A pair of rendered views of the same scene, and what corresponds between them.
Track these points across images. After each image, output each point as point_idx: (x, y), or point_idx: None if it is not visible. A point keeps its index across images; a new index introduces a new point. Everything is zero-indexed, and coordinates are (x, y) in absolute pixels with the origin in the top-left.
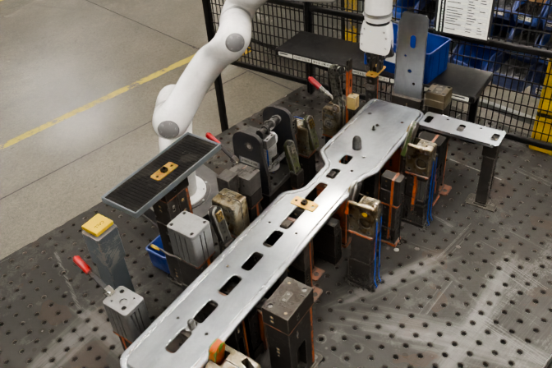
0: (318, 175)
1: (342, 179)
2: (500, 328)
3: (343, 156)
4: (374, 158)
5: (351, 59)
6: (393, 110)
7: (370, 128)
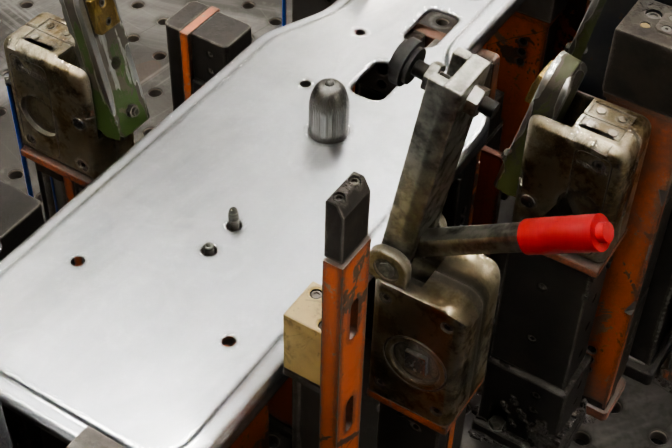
0: (486, 15)
1: (398, 3)
2: (16, 25)
3: (387, 95)
4: (264, 77)
5: (328, 205)
6: (92, 355)
7: (245, 232)
